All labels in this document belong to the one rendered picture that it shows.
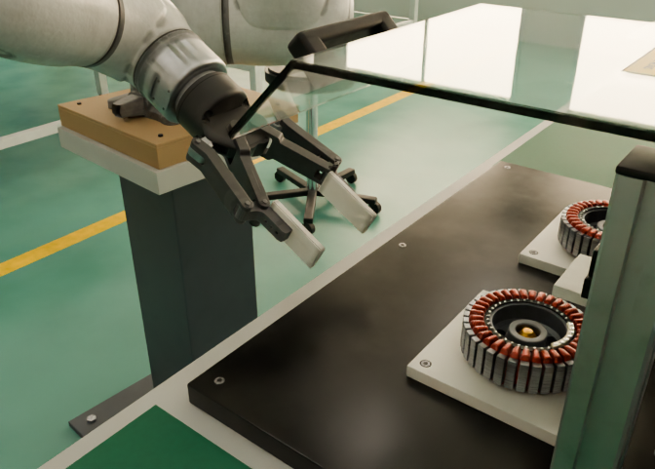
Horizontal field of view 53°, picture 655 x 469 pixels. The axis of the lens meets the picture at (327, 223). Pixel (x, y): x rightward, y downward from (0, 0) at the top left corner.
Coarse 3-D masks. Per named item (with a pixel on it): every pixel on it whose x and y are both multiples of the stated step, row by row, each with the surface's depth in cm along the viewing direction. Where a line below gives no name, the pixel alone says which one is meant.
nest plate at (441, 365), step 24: (456, 336) 60; (432, 360) 57; (456, 360) 57; (432, 384) 56; (456, 384) 54; (480, 384) 54; (480, 408) 53; (504, 408) 52; (528, 408) 52; (552, 408) 52; (528, 432) 51; (552, 432) 50
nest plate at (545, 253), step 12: (552, 228) 79; (540, 240) 76; (552, 240) 76; (528, 252) 74; (540, 252) 74; (552, 252) 74; (564, 252) 74; (528, 264) 73; (540, 264) 72; (552, 264) 72; (564, 264) 71
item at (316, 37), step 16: (368, 16) 50; (384, 16) 51; (304, 32) 44; (320, 32) 45; (336, 32) 46; (352, 32) 48; (368, 32) 50; (288, 48) 45; (304, 48) 44; (320, 48) 45
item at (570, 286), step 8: (584, 256) 54; (592, 256) 47; (576, 264) 53; (584, 264) 53; (592, 264) 47; (568, 272) 51; (576, 272) 51; (584, 272) 51; (592, 272) 47; (560, 280) 50; (568, 280) 50; (576, 280) 50; (584, 280) 48; (560, 288) 50; (568, 288) 50; (576, 288) 50; (584, 288) 48; (560, 296) 50; (568, 296) 50; (576, 296) 49; (584, 296) 48; (584, 304) 49
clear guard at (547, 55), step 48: (336, 48) 39; (384, 48) 39; (432, 48) 39; (480, 48) 39; (528, 48) 39; (576, 48) 39; (624, 48) 39; (288, 96) 41; (336, 96) 50; (432, 96) 32; (480, 96) 31; (528, 96) 31; (576, 96) 31; (624, 96) 31
